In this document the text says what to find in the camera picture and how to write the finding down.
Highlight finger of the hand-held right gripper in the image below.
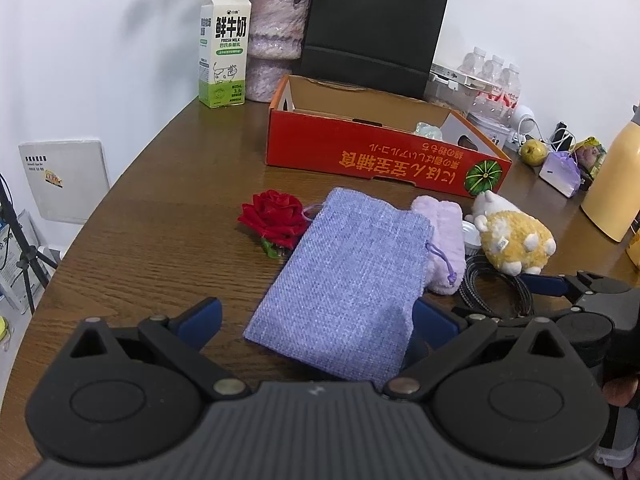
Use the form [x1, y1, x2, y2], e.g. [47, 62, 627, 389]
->
[520, 270, 633, 312]

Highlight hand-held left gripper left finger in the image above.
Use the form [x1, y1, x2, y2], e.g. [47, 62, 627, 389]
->
[67, 297, 251, 402]

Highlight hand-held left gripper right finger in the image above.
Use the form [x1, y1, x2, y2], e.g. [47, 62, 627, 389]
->
[382, 296, 576, 403]

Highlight yellow and white plush sheep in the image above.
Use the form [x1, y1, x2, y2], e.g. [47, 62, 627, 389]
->
[470, 190, 557, 276]

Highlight purple linen drawstring pouch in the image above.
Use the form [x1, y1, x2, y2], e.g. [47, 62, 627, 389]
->
[243, 187, 458, 391]

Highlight red cardboard box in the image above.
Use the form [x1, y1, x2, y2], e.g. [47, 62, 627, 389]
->
[265, 74, 513, 198]

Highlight person's right hand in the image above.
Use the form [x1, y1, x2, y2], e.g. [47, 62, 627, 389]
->
[602, 376, 640, 407]

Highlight small white jar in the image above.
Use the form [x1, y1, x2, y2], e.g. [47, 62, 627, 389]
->
[462, 220, 483, 256]

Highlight lilac fluffy cloth roll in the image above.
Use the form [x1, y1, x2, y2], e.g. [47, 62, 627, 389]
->
[410, 195, 468, 296]

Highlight small purple gift bag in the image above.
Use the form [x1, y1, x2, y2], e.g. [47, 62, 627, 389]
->
[539, 151, 583, 198]

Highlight red artificial rose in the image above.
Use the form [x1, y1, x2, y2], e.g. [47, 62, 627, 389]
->
[236, 190, 313, 260]

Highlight yellow thermos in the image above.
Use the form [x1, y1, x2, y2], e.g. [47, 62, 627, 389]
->
[580, 105, 640, 242]

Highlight green apple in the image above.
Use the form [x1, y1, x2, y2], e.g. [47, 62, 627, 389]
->
[520, 139, 549, 167]

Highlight colourful snack packet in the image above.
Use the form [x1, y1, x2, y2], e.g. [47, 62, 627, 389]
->
[570, 136, 608, 181]

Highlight white lidded tub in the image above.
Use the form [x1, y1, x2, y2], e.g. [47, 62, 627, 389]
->
[467, 112, 516, 149]

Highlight white round gadget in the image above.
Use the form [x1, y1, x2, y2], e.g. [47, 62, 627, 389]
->
[510, 105, 536, 133]

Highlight black tripod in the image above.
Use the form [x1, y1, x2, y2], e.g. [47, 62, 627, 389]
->
[0, 172, 58, 316]

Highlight clear water bottle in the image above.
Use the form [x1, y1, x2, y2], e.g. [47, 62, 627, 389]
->
[460, 47, 488, 81]
[497, 63, 523, 107]
[482, 54, 506, 87]

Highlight clear plastic container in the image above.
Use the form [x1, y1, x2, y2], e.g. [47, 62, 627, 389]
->
[425, 80, 481, 117]

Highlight white flat carton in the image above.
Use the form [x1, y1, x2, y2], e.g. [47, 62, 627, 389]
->
[430, 62, 501, 93]

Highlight white and green milk carton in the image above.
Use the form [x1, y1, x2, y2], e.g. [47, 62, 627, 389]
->
[197, 0, 249, 109]

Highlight mottled pink vase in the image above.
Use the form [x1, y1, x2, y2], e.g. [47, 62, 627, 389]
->
[245, 0, 311, 103]

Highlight black paper bag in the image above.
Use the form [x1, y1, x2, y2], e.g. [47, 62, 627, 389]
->
[300, 0, 451, 101]

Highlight black coiled cable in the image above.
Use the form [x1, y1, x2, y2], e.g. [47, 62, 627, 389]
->
[452, 255, 533, 318]

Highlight white cables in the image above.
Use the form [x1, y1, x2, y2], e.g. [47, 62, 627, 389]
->
[515, 117, 556, 151]

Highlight white wall panel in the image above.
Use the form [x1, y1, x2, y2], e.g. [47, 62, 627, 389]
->
[19, 137, 112, 225]

